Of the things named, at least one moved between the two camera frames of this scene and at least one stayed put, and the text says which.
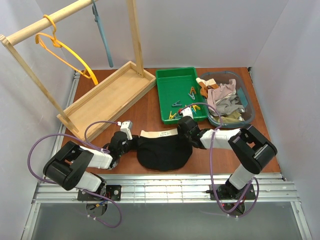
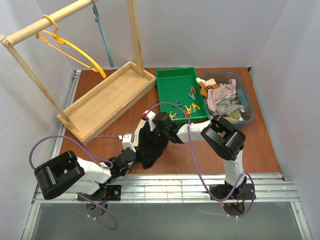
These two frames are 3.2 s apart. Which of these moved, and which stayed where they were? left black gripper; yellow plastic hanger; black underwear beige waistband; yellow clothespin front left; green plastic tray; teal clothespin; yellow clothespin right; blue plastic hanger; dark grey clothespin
Moved: left black gripper; yellow plastic hanger; black underwear beige waistband
Stayed: green plastic tray; blue plastic hanger; teal clothespin; dark grey clothespin; yellow clothespin right; yellow clothespin front left
